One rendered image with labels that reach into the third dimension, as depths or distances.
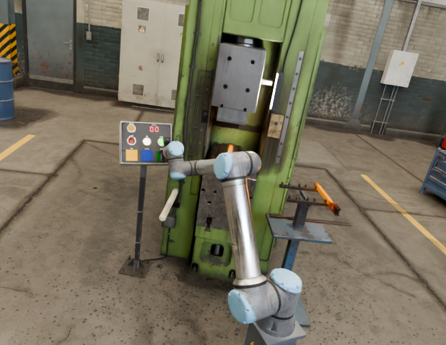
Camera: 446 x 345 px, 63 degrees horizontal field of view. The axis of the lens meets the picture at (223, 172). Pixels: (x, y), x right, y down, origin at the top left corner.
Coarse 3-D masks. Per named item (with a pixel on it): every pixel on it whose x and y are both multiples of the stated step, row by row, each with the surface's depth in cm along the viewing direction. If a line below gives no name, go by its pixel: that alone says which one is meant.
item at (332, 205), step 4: (316, 184) 251; (320, 188) 246; (320, 192) 243; (324, 192) 240; (324, 196) 236; (328, 196) 235; (328, 200) 230; (328, 204) 228; (332, 204) 224; (336, 204) 223; (332, 208) 224; (336, 208) 218; (336, 212) 219
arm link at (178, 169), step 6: (168, 162) 211; (174, 162) 208; (180, 162) 209; (186, 162) 213; (174, 168) 208; (180, 168) 208; (186, 168) 210; (174, 174) 208; (180, 174) 208; (186, 174) 212
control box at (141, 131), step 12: (120, 132) 236; (132, 132) 238; (144, 132) 241; (156, 132) 244; (168, 132) 247; (120, 144) 235; (132, 144) 237; (144, 144) 240; (156, 144) 243; (120, 156) 234; (156, 156) 242
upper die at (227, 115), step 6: (222, 108) 245; (222, 114) 246; (228, 114) 246; (234, 114) 245; (240, 114) 245; (246, 114) 245; (222, 120) 248; (228, 120) 247; (234, 120) 247; (240, 120) 247
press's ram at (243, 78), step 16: (224, 48) 230; (240, 48) 230; (256, 48) 245; (224, 64) 234; (240, 64) 233; (256, 64) 232; (224, 80) 238; (240, 80) 237; (256, 80) 236; (224, 96) 241; (240, 96) 241; (256, 96) 240
